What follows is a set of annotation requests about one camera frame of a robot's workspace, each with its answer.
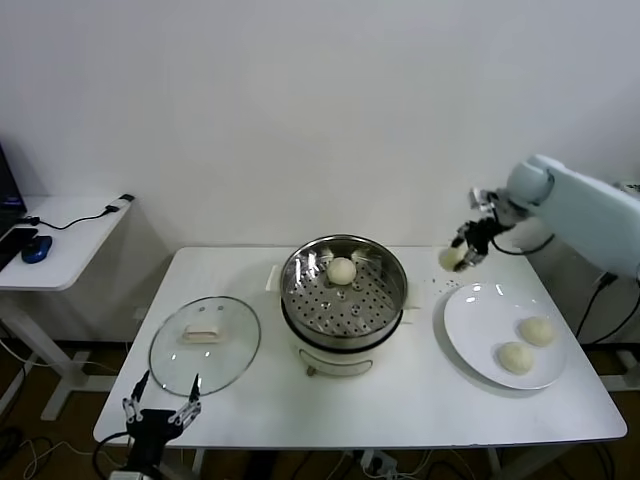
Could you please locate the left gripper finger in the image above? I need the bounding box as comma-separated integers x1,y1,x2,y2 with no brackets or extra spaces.
169,372,203,427
122,369,151,425

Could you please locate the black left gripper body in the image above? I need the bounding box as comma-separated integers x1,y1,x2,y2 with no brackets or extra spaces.
127,408,182,461

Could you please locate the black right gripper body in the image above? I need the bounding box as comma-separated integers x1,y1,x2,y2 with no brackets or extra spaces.
467,219,501,254

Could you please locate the white steamed baozi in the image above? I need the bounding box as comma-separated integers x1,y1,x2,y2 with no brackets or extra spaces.
495,342,535,375
519,316,556,347
438,246,466,272
326,256,357,286

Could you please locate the glass pot lid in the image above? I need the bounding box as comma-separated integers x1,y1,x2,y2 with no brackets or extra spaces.
148,296,263,399

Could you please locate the stainless steel steamer basket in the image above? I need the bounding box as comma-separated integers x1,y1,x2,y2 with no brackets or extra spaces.
279,233,410,352

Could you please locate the white round plate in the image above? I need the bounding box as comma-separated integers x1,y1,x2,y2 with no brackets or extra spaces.
443,283,570,391

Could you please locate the white electric cooking pot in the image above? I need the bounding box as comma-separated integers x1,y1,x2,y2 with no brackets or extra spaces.
269,264,425,379

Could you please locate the blue computer mouse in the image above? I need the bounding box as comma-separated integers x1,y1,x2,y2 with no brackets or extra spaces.
21,234,54,264

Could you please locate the white power strip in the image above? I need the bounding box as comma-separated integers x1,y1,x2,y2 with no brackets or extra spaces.
362,449,401,476

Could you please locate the black laptop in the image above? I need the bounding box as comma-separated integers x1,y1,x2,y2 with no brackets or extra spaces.
0,139,30,274

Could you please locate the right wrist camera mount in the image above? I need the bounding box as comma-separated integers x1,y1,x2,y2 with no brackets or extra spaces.
468,187,501,214

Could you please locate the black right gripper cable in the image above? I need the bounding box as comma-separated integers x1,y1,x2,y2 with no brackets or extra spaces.
489,232,557,257

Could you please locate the white floor cable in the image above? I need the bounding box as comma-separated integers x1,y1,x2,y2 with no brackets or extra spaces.
22,439,109,480

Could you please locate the black floor cable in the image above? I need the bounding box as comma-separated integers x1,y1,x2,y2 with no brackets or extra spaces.
0,424,26,464

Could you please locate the black cable with adapter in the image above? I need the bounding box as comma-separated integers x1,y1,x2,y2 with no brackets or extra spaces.
19,193,137,232

